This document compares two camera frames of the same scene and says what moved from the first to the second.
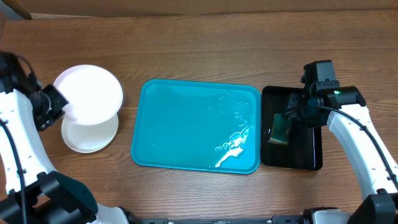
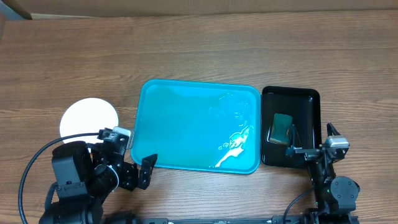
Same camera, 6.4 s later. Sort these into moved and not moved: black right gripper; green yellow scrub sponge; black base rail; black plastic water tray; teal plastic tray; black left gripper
Moved: black right gripper; black left gripper
Not moved: black plastic water tray; teal plastic tray; green yellow scrub sponge; black base rail
